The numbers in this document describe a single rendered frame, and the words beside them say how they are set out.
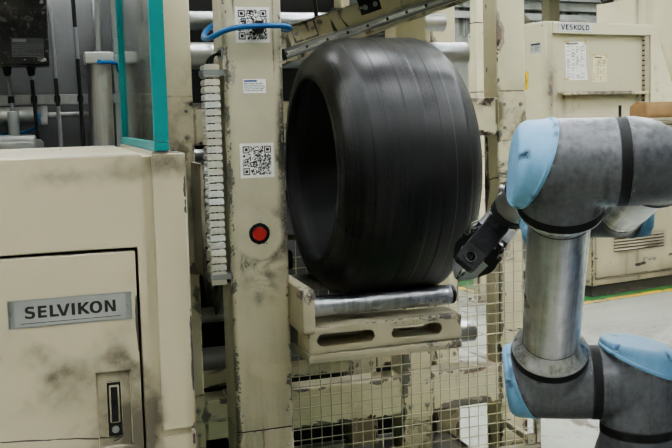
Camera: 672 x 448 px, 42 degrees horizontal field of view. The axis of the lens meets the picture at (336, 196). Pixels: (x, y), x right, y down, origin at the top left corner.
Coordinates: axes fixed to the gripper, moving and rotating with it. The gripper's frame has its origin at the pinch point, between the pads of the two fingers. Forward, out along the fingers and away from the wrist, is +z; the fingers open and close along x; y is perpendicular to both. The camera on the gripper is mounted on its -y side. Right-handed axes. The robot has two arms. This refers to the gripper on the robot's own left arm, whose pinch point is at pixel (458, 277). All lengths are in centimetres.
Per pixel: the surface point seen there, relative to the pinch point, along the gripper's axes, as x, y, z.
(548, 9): 110, 874, 373
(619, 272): -89, 398, 270
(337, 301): 17.1, -6.7, 21.5
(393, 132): 28.0, 7.0, -14.0
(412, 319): 2.1, 2.0, 20.4
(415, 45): 39, 32, -17
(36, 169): 49, -73, -38
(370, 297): 12.2, -0.9, 20.2
